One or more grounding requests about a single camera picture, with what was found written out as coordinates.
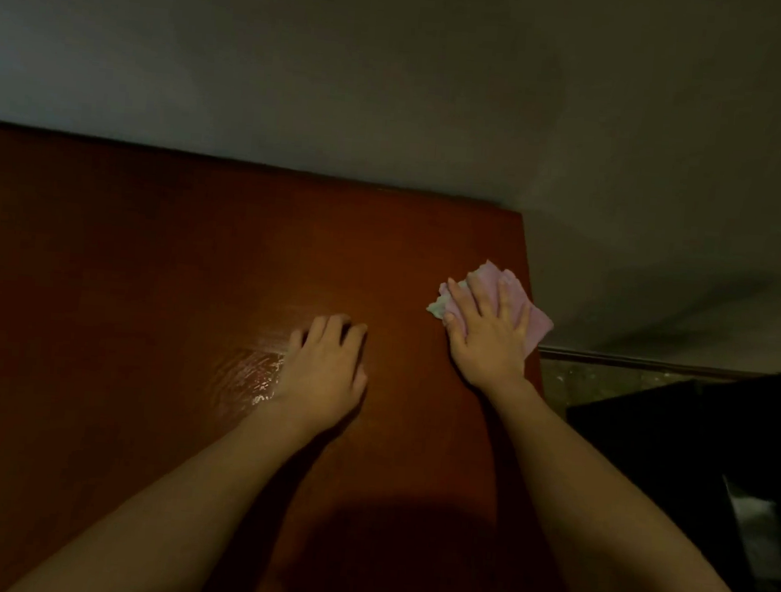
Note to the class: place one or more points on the person's right hand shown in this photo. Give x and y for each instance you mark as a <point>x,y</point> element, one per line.
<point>489,334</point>

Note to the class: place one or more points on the person's left hand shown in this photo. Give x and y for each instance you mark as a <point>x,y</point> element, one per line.
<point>324,375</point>

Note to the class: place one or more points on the reddish wooden desk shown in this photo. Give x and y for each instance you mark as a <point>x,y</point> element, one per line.
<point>124,258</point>

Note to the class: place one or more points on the pink cleaning cloth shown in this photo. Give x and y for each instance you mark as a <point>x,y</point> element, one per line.
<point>540,320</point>

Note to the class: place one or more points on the black low cabinet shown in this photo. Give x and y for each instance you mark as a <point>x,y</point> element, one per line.
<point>701,465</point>

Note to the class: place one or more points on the person's right forearm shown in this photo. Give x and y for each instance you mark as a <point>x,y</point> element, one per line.
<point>615,526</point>

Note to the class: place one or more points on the person's left forearm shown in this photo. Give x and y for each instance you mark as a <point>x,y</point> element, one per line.
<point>157,517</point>

